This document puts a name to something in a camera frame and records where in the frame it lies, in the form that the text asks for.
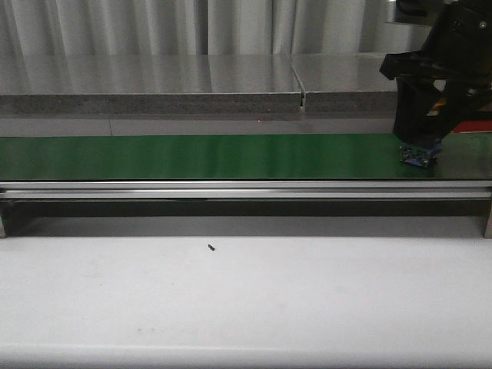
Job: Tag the grey stone slab right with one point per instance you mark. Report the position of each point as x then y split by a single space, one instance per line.
344 83

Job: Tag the red plastic bin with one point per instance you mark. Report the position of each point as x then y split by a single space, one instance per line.
474 126

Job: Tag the green conveyor belt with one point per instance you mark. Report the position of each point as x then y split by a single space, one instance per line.
237 157

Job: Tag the left conveyor support leg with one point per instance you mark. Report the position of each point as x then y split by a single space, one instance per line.
6 213

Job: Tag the right conveyor support leg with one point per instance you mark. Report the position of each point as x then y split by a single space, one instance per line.
488 223

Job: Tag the conveyor support leg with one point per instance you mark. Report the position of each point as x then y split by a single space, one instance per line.
488 223
6 213

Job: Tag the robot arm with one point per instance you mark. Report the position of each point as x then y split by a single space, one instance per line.
423 11

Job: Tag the aluminium conveyor frame rail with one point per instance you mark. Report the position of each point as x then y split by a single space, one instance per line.
255 190

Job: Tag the grey stone slab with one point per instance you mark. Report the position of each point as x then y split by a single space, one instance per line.
148 85
344 83

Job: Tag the grey stone slab left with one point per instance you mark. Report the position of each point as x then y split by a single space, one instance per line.
148 85

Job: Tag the grey curtain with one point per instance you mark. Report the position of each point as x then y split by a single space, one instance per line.
201 28

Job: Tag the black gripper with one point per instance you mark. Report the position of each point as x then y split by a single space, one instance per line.
447 79

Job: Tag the yellow mushroom push button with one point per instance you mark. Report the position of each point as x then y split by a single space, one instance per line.
419 155

